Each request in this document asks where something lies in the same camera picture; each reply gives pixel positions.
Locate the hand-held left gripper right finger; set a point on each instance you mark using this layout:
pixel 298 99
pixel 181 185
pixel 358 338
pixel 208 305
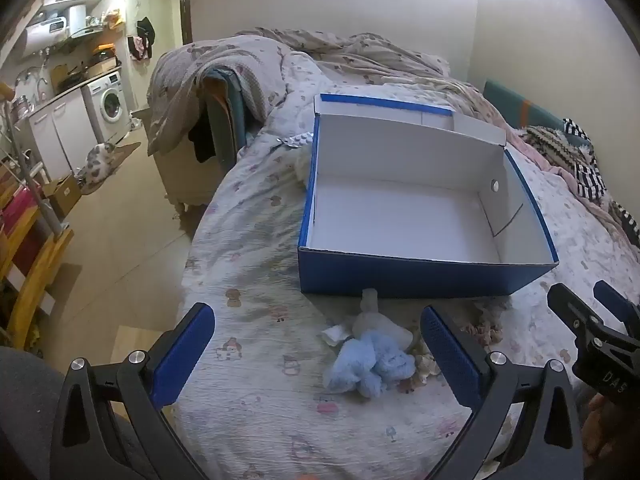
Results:
pixel 447 355

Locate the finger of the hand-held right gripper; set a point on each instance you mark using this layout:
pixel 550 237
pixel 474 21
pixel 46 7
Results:
pixel 617 302
pixel 575 312

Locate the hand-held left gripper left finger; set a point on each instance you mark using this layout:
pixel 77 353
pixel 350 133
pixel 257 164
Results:
pixel 182 355

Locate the light blue plush toy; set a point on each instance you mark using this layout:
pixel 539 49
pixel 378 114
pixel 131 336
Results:
pixel 370 365

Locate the blue and white cardboard box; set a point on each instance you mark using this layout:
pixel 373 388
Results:
pixel 400 210

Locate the white soft toy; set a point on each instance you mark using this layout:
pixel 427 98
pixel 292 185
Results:
pixel 375 322

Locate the person's right hand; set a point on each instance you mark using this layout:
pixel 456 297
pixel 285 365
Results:
pixel 607 425

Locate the white crumpled wrapper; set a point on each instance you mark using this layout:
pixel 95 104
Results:
pixel 336 334

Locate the white printed bed cover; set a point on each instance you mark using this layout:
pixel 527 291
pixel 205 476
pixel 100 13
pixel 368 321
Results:
pixel 250 260

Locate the black and white striped cloth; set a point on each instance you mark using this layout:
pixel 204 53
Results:
pixel 592 175

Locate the pink blanket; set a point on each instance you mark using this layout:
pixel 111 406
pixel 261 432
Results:
pixel 555 175

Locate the beige knitted blanket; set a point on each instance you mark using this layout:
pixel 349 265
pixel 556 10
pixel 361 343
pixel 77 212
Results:
pixel 555 145

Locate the yellow wooden chair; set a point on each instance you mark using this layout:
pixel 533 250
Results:
pixel 35 270

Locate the brown cardboard box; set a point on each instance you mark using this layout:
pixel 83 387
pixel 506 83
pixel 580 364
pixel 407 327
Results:
pixel 62 195

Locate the white and grey cat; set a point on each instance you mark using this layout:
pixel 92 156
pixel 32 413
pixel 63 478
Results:
pixel 97 162

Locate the brown floor rug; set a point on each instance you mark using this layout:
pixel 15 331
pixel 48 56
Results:
pixel 125 152

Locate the black hanging cloth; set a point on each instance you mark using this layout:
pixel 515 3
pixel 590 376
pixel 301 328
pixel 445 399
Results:
pixel 202 137

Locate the teal headboard with orange stripe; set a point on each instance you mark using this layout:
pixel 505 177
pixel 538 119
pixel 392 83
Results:
pixel 505 100

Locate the teal bed footboard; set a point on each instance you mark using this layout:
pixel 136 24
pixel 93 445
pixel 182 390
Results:
pixel 225 120

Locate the silver pill blister pack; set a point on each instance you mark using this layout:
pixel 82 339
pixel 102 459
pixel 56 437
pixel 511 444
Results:
pixel 296 140

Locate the white washing machine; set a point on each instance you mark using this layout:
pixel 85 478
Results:
pixel 107 105

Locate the beige checked duvet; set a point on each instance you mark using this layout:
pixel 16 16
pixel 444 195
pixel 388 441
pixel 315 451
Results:
pixel 200 60

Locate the pink hanging clothes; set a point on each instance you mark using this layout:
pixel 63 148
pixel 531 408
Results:
pixel 139 50

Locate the black hanging clothes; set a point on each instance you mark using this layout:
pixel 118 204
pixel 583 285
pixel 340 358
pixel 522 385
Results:
pixel 146 29

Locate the white water heater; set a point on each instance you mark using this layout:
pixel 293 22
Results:
pixel 45 35

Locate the wooden bed frame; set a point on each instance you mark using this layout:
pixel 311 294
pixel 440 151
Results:
pixel 185 180

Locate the brown door frame strip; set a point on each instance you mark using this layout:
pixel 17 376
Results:
pixel 185 10

